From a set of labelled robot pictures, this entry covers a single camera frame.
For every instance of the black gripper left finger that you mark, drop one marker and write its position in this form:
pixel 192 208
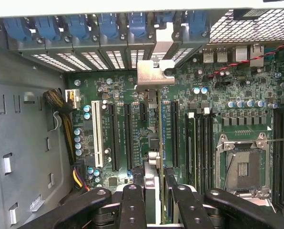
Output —
pixel 132 210

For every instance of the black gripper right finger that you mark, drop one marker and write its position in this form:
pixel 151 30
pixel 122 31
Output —
pixel 192 210

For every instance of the CPU socket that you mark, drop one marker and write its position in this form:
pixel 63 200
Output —
pixel 246 167

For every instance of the long black expansion slot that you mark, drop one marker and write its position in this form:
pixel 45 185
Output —
pixel 175 133
pixel 128 138
pixel 114 138

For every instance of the white expansion slot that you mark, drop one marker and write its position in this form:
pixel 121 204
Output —
pixel 97 133

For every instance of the short black expansion slot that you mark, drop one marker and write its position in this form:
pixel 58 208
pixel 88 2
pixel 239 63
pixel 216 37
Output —
pixel 143 112

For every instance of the thin locking lever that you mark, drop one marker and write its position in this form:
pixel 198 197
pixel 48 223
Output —
pixel 280 139

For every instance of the green motherboard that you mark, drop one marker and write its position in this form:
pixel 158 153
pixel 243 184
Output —
pixel 239 95

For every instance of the white power plug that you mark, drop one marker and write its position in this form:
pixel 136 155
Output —
pixel 73 99

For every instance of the blue card retention clip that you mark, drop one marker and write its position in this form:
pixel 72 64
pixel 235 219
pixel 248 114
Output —
pixel 198 22
pixel 77 26
pixel 15 28
pixel 46 27
pixel 137 23
pixel 107 25

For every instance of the open PC case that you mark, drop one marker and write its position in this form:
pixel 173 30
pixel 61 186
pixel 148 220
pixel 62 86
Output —
pixel 132 4

